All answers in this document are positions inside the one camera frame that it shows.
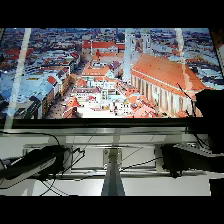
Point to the black garment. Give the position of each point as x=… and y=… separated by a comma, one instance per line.
x=210, y=106

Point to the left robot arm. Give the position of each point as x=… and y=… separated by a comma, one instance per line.
x=33, y=163

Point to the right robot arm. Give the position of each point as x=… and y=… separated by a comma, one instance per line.
x=190, y=158

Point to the silver frame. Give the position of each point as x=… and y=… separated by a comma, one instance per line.
x=133, y=136

